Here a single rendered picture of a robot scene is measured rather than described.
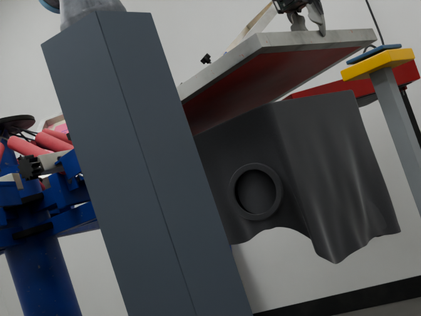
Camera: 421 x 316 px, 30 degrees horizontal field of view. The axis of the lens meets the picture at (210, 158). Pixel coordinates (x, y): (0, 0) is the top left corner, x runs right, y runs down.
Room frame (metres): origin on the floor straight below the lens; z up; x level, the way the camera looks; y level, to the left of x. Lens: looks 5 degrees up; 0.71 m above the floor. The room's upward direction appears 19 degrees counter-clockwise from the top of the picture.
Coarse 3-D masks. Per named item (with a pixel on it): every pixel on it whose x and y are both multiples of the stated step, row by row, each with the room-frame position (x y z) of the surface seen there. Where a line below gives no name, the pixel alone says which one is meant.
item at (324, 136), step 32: (320, 96) 2.09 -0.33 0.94; (352, 96) 2.22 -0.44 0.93; (288, 128) 1.94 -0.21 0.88; (320, 128) 2.05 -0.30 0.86; (352, 128) 2.18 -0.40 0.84; (288, 160) 1.91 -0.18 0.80; (320, 160) 2.01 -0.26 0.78; (352, 160) 2.14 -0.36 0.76; (320, 192) 1.98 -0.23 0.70; (352, 192) 2.09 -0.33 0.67; (384, 192) 2.22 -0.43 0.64; (320, 224) 1.95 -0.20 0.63; (352, 224) 2.05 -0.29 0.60; (384, 224) 2.20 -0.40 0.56; (320, 256) 1.92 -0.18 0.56
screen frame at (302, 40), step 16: (272, 32) 1.84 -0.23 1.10; (288, 32) 1.89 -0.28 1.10; (304, 32) 1.95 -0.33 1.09; (336, 32) 2.07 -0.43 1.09; (352, 32) 2.14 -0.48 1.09; (368, 32) 2.21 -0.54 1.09; (240, 48) 1.82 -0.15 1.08; (256, 48) 1.80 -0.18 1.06; (272, 48) 1.84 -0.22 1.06; (288, 48) 1.90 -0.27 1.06; (304, 48) 1.97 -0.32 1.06; (320, 48) 2.04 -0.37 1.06; (224, 64) 1.86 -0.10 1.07; (240, 64) 1.85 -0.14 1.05; (336, 64) 2.33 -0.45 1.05; (192, 80) 1.93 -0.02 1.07; (208, 80) 1.90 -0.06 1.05; (192, 96) 1.97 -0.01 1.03
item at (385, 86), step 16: (368, 64) 1.75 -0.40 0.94; (384, 64) 1.73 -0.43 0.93; (400, 64) 1.83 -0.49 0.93; (352, 80) 1.83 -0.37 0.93; (384, 80) 1.79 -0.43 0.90; (384, 96) 1.80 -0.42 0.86; (400, 96) 1.81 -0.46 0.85; (384, 112) 1.80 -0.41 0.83; (400, 112) 1.79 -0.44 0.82; (400, 128) 1.79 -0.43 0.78; (400, 144) 1.80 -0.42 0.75; (416, 144) 1.80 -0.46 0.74; (400, 160) 1.81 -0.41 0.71; (416, 160) 1.78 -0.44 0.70; (416, 176) 1.79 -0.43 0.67; (416, 192) 1.80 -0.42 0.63
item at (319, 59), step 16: (336, 48) 2.12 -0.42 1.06; (352, 48) 2.21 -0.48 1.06; (304, 64) 2.15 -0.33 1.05; (320, 64) 2.23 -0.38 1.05; (272, 80) 2.18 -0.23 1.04; (288, 80) 2.27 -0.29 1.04; (304, 80) 2.37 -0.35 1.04; (256, 96) 2.29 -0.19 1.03; (272, 96) 2.39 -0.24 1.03; (224, 112) 2.33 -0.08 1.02; (240, 112) 2.43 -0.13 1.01; (192, 128) 2.36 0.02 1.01; (208, 128) 2.46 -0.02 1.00
